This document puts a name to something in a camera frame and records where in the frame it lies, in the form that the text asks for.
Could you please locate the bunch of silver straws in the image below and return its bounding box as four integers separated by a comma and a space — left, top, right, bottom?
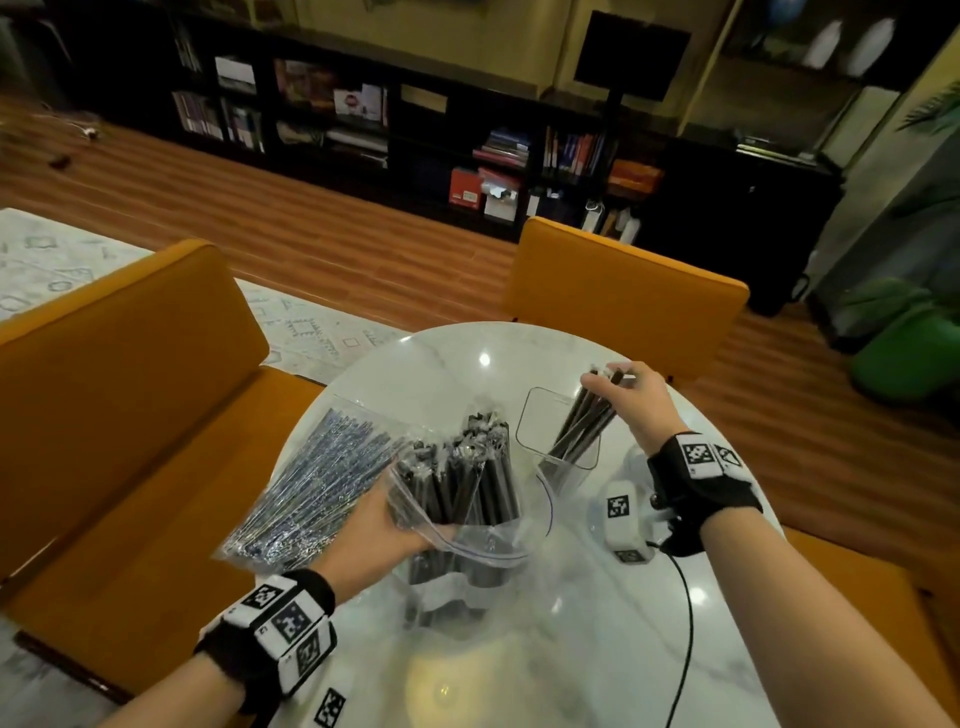
221, 408, 406, 568

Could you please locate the long black bookshelf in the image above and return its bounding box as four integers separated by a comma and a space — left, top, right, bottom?
44, 0, 845, 316

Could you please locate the red box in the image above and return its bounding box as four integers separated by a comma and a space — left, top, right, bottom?
448, 167, 485, 211

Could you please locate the white vase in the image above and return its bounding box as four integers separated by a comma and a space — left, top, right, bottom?
847, 17, 898, 78
802, 20, 844, 70

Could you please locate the row of standing books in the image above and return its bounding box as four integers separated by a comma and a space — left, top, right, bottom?
541, 127, 607, 181

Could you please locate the clear zip bag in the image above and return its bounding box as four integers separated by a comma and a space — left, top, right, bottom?
213, 397, 421, 575
382, 408, 560, 646

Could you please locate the gold framed wall shelf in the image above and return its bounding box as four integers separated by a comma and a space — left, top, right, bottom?
719, 0, 946, 91

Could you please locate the person's left forearm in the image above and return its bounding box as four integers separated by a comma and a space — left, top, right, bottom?
97, 652, 249, 728

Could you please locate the black monitor on stand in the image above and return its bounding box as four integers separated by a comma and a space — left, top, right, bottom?
573, 9, 693, 114

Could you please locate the green palm plant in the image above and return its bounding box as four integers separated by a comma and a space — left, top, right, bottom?
896, 74, 960, 136

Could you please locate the flat stack of books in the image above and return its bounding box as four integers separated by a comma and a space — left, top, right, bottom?
472, 128, 532, 168

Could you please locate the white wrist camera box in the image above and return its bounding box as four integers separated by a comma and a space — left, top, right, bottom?
603, 479, 665, 565
303, 678, 354, 728

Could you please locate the person's right forearm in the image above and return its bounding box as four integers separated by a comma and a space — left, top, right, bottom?
697, 506, 958, 728

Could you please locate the orange upholstered chair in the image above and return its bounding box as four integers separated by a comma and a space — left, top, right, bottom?
503, 217, 751, 388
0, 238, 324, 706
783, 524, 960, 728

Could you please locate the person's right hand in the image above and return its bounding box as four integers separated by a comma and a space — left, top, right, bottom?
581, 362, 691, 457

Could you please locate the person's left hand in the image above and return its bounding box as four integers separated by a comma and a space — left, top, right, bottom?
311, 468, 459, 605

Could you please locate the square transparent container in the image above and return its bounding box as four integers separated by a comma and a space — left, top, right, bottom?
515, 386, 609, 496

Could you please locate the stack of orange books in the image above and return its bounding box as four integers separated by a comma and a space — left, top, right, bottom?
607, 159, 667, 196

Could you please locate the black wristband with marker tags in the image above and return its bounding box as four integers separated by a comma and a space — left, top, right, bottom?
193, 568, 339, 721
646, 432, 765, 558

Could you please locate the black camera cable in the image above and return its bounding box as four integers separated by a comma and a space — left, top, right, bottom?
646, 539, 695, 728

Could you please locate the green plant pot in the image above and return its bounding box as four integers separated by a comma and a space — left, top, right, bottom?
851, 303, 960, 406

